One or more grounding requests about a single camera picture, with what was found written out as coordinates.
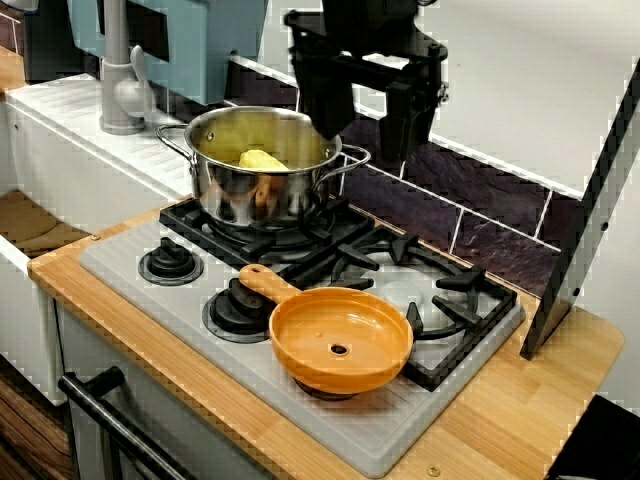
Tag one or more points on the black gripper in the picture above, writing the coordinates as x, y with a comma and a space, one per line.
370, 25

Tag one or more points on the grey toy stove plate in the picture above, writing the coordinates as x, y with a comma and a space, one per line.
320, 425

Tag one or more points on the white toy oven cabinet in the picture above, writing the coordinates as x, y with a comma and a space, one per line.
200, 430

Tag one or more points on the orange toy frying pan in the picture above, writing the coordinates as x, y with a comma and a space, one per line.
310, 325

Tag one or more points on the yellow toy corn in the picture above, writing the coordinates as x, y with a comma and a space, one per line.
262, 161

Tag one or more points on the black burner grate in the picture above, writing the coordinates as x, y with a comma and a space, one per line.
452, 307

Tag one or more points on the wooden side table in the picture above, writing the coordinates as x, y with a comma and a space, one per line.
10, 70

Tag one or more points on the stainless steel pot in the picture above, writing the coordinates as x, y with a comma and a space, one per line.
235, 200

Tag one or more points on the black case corner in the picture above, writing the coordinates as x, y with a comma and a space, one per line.
600, 440

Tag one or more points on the white toy sink unit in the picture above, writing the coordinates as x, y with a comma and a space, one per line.
75, 165

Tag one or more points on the teal toy microwave box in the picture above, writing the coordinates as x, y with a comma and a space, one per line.
200, 50

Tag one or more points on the dark side panel board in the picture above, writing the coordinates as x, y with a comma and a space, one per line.
550, 310

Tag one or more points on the dark tile backsplash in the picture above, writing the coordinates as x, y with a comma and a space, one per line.
490, 210

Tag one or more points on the grey toy faucet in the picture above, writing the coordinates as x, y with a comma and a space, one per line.
116, 75

